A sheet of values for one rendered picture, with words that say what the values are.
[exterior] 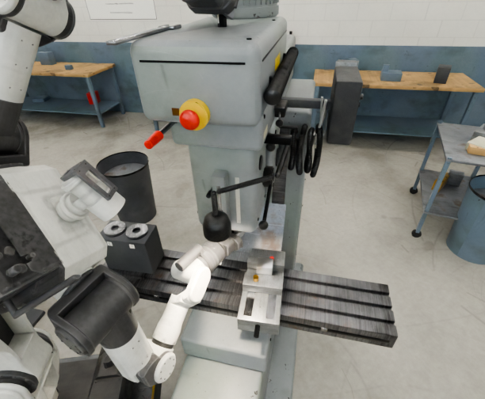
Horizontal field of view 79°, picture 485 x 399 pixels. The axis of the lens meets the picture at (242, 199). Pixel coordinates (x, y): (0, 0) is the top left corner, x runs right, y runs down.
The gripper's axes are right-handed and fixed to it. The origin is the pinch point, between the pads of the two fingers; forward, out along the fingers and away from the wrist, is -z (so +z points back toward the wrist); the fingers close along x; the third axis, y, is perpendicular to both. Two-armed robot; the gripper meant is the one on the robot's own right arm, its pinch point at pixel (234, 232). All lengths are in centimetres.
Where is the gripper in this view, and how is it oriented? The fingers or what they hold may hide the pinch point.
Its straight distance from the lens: 109.7
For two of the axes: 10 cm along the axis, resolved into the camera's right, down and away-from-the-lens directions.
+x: -8.3, -3.2, 4.6
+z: -5.6, 4.9, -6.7
